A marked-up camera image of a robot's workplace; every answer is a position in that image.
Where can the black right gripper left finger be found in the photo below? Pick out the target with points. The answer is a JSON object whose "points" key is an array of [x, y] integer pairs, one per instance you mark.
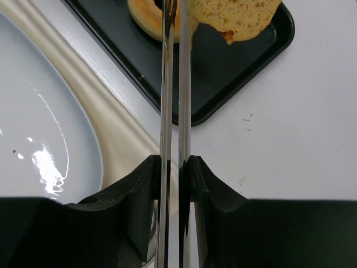
{"points": [[111, 228]]}

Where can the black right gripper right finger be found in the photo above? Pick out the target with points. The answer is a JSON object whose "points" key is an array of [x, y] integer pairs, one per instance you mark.
{"points": [[234, 231]]}

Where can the sliced seeded bread loaf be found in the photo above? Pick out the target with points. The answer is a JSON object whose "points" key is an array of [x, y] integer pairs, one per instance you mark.
{"points": [[236, 21]]}

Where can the steel serving tongs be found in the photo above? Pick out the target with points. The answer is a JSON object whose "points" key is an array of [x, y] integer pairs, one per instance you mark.
{"points": [[175, 132]]}

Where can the steel cup with cream sleeve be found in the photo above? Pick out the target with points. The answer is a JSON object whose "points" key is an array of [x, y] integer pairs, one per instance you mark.
{"points": [[152, 239]]}

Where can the pale blue oval plate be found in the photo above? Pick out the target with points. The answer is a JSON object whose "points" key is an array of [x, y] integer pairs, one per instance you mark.
{"points": [[48, 145]]}

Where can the cream cloth placemat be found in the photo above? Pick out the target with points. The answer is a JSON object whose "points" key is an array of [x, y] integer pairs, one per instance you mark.
{"points": [[122, 140]]}

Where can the black baking tray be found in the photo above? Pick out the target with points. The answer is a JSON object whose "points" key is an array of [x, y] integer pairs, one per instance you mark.
{"points": [[218, 70]]}

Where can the orange glazed bagel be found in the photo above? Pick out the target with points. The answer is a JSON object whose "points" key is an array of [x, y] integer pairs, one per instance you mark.
{"points": [[149, 17]]}

